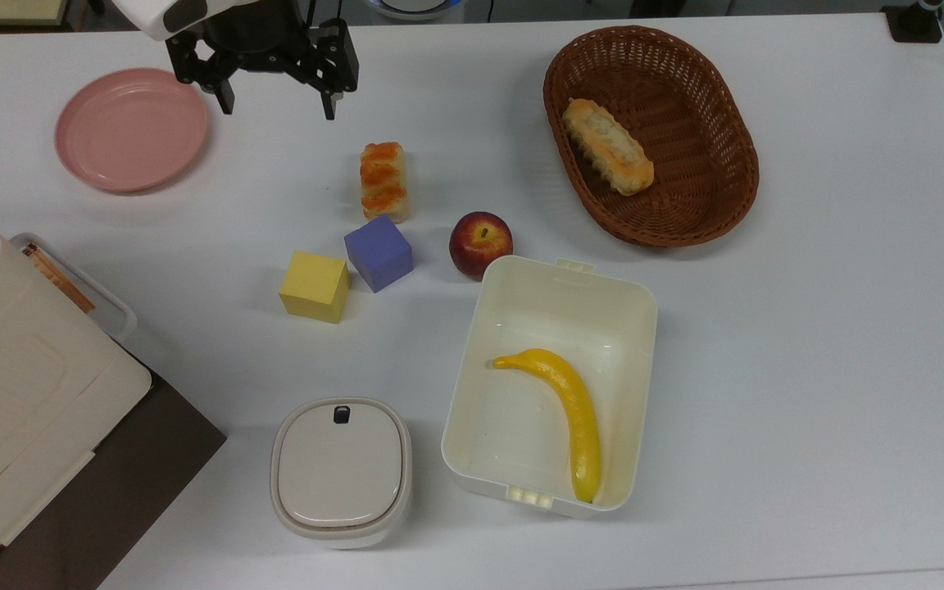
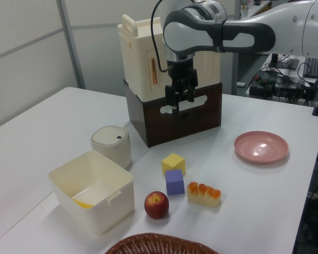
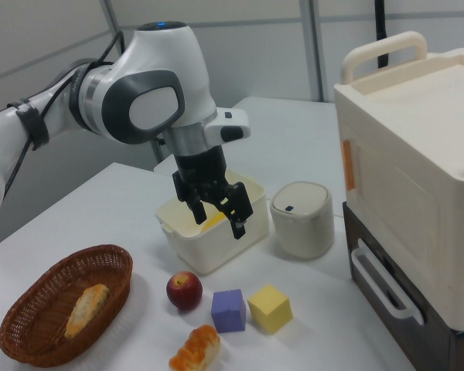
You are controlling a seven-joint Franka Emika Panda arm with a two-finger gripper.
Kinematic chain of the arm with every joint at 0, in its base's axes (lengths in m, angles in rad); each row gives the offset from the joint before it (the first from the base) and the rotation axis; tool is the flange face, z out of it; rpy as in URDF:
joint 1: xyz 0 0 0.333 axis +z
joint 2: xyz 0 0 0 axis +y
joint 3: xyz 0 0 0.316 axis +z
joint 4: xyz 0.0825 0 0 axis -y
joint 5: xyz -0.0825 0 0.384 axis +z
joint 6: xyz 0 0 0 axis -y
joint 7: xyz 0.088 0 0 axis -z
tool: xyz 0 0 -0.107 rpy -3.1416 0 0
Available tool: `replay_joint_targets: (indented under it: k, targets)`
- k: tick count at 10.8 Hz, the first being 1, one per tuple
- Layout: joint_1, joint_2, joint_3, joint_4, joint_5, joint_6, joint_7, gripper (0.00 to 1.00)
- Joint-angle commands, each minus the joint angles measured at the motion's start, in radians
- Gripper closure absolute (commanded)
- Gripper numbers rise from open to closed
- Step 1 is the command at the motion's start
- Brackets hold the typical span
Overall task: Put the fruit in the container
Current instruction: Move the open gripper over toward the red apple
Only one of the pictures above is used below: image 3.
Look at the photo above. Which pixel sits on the purple foam cube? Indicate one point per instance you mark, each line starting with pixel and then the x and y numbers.
pixel 228 313

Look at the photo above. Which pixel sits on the dark wooden drawer box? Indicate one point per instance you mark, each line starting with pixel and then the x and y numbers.
pixel 448 348

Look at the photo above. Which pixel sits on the small white lidded bin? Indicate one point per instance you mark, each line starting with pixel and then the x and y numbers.
pixel 301 224

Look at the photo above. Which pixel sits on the brown wicker basket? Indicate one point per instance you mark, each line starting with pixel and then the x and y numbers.
pixel 35 309

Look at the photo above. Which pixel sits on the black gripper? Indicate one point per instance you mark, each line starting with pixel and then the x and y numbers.
pixel 199 166

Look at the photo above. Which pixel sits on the yellow foam cube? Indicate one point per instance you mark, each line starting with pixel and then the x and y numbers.
pixel 270 309

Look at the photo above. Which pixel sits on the white rectangular plastic container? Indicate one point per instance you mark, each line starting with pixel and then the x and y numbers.
pixel 212 247

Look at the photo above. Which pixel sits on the red apple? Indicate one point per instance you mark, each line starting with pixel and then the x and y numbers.
pixel 184 291

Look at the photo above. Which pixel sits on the black vertical pole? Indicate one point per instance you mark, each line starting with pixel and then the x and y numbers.
pixel 381 31

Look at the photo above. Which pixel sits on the yellow fruit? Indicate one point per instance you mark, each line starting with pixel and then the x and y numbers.
pixel 213 222

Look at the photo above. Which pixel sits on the orange glazed bread loaf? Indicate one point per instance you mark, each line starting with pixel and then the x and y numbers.
pixel 195 349

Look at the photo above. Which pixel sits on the flat speckled bread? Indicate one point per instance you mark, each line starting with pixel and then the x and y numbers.
pixel 87 309

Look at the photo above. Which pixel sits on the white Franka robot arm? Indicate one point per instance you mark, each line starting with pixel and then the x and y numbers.
pixel 158 69

